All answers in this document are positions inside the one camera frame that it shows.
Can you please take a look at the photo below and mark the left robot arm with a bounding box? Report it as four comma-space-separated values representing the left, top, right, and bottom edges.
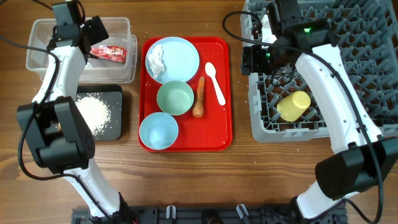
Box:
17, 1, 139, 223

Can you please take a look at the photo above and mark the light blue plate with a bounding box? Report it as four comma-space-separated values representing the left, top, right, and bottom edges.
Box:
144, 37, 200, 84

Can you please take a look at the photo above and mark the white tissue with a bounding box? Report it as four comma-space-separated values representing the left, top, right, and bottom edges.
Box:
147, 44, 165, 79

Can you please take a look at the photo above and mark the white rice pile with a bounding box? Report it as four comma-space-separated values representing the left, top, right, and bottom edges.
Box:
76, 95, 111, 136

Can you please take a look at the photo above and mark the red snack wrapper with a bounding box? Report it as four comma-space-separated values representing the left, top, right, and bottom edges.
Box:
90, 45, 127, 63

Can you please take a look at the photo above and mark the yellow plastic cup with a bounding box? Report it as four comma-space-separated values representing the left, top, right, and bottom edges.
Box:
277, 91, 311, 122

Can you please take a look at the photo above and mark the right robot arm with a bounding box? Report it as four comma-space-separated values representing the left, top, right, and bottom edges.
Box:
241, 1, 397, 223

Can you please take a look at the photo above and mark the orange carrot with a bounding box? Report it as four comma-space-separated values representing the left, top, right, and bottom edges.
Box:
193, 77, 205, 118

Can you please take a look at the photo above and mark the clear plastic bin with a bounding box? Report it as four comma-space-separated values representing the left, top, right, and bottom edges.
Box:
28, 17, 137, 83

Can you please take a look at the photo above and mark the green bowl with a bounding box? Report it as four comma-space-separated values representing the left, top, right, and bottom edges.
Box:
156, 81, 194, 116

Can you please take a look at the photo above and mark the white plastic spoon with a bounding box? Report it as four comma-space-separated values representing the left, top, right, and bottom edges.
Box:
205, 62, 226, 106

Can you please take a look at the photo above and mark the black tray bin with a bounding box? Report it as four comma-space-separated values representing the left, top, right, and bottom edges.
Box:
76, 84, 123, 141

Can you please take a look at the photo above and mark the light blue small bowl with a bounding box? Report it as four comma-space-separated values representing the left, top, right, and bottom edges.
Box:
139, 112, 179, 151

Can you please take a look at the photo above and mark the red plastic tray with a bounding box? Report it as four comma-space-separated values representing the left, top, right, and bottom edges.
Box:
138, 36, 233, 153

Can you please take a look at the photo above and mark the grey-blue dishwasher rack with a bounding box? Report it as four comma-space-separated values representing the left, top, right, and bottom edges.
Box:
248, 0, 397, 142

